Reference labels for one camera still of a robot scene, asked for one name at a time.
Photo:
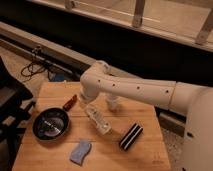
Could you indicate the blue sponge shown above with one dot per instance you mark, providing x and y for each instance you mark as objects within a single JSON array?
[{"x": 80, "y": 151}]

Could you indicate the clear plastic cup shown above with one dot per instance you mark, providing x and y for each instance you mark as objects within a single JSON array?
[{"x": 112, "y": 102}]

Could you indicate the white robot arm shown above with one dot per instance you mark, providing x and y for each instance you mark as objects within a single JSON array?
[{"x": 193, "y": 101}]

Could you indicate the black chair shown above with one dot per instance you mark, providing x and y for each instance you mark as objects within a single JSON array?
[{"x": 12, "y": 94}]

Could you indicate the blue object on floor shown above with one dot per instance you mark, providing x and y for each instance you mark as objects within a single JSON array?
[{"x": 57, "y": 78}]

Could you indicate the metal window frame rail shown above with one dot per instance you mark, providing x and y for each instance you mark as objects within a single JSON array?
[{"x": 189, "y": 22}]

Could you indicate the white lotion bottle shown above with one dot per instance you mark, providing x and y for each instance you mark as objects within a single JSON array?
[{"x": 101, "y": 124}]

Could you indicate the black frying pan red handle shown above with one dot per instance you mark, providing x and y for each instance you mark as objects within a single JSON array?
[{"x": 52, "y": 123}]

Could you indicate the black white striped eraser block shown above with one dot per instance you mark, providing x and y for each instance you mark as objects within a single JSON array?
[{"x": 130, "y": 137}]

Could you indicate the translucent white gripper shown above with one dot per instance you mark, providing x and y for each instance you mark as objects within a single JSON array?
[{"x": 84, "y": 101}]

